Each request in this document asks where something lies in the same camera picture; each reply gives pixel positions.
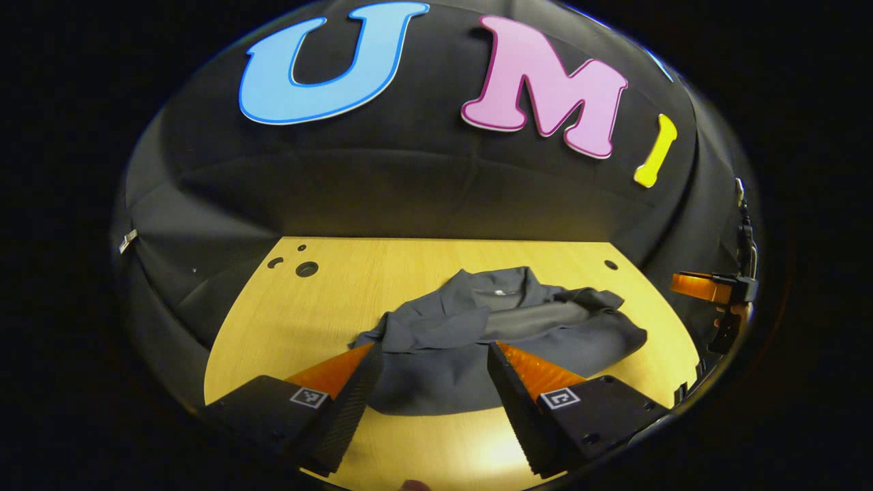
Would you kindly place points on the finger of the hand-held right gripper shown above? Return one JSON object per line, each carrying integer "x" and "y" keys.
{"x": 702, "y": 286}

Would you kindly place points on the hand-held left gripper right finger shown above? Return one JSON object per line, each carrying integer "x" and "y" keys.
{"x": 525, "y": 416}

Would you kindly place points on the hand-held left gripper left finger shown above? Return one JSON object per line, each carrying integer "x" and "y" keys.
{"x": 348, "y": 416}

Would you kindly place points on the dark grey shirt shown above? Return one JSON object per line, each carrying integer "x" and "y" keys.
{"x": 443, "y": 327}

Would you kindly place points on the black backdrop cloth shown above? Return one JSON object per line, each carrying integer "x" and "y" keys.
{"x": 409, "y": 191}

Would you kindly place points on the silver spring clip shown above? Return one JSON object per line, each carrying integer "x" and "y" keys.
{"x": 127, "y": 241}

